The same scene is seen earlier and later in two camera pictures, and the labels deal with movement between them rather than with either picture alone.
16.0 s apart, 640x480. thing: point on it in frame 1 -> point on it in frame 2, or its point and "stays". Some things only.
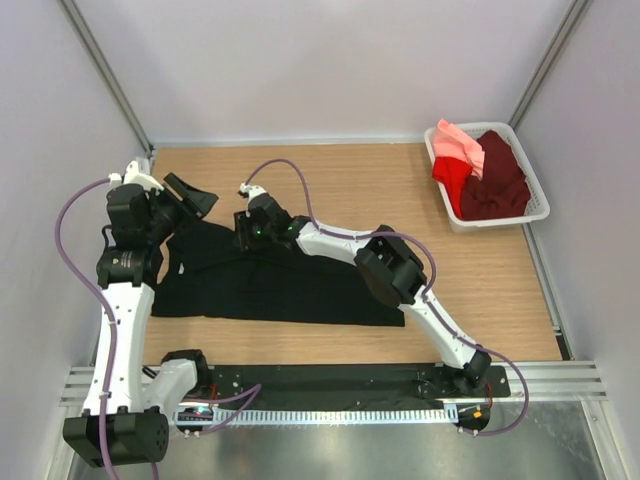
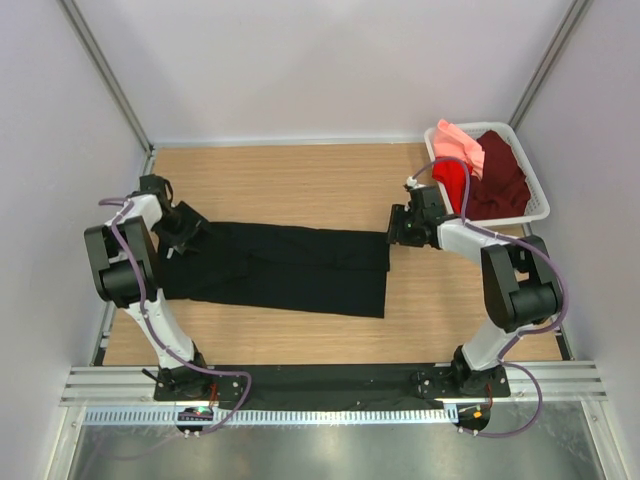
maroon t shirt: x=503 y=191 stays
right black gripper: x=245 y=241 -> x=395 y=233
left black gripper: x=199 y=201 -> x=192 y=220
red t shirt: x=452 y=172 stays
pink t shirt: x=449 y=141 stays
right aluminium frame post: x=549 y=62 stays
